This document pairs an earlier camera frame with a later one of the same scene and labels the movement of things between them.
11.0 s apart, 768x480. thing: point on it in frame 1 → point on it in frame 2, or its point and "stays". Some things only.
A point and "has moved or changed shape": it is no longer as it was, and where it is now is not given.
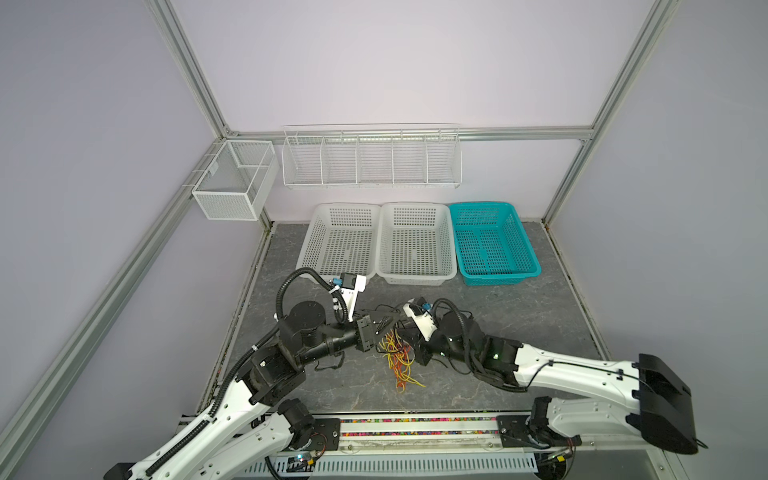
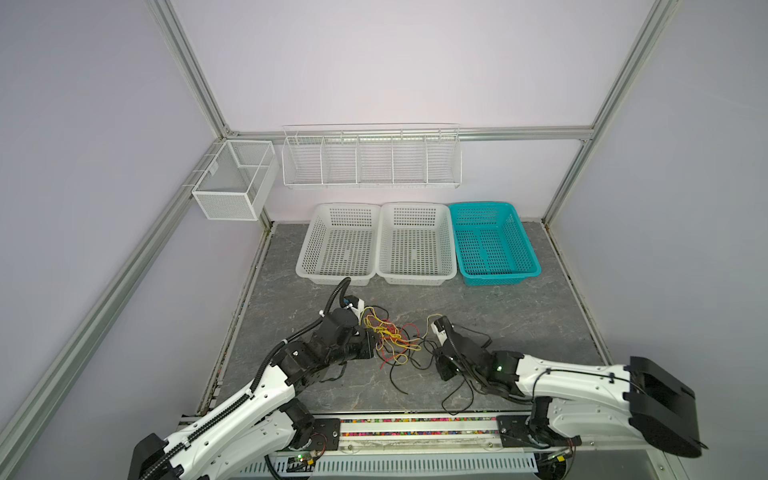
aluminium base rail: [422, 435] stays
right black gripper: [420, 345] → [441, 360]
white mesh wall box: [240, 180] stays
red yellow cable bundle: [400, 358] has moved or changed shape
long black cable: [389, 306] → [458, 400]
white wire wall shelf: [372, 156] stays
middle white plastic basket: [415, 243] stays
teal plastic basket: [491, 247] stays
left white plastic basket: [342, 239] stays
